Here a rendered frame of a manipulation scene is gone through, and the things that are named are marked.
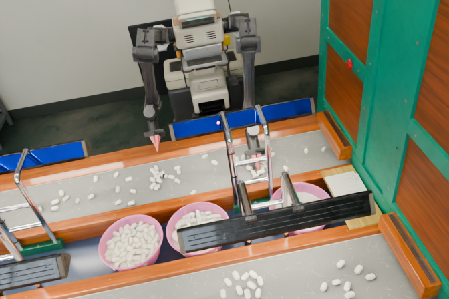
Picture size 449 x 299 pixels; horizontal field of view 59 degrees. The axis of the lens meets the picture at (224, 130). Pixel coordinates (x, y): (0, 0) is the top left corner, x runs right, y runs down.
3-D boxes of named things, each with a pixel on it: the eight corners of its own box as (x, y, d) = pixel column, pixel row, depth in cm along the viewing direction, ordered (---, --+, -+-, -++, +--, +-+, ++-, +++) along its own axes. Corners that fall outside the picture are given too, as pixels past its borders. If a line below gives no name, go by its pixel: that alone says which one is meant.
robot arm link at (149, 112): (162, 101, 205) (145, 100, 205) (160, 95, 194) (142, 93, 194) (160, 123, 203) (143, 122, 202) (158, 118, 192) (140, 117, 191)
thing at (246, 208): (243, 252, 161) (232, 175, 134) (290, 243, 162) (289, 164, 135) (253, 295, 146) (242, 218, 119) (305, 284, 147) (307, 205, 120)
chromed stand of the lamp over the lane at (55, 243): (29, 223, 188) (-18, 154, 160) (71, 215, 189) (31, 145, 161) (19, 257, 173) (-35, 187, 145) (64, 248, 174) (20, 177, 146)
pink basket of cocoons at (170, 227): (161, 233, 174) (156, 220, 168) (213, 206, 183) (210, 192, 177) (187, 279, 155) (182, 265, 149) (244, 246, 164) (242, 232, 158)
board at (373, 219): (320, 172, 179) (320, 171, 178) (351, 166, 180) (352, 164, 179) (349, 230, 153) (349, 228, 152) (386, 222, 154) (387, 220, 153)
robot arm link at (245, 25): (260, 15, 168) (236, 17, 167) (260, 47, 172) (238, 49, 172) (246, 12, 210) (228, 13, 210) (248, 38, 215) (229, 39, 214)
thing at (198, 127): (171, 131, 171) (168, 117, 167) (309, 105, 174) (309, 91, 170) (172, 142, 165) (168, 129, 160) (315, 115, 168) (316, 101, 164)
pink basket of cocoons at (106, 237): (107, 234, 177) (101, 221, 171) (166, 222, 178) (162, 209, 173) (102, 288, 156) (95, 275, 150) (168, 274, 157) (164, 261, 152)
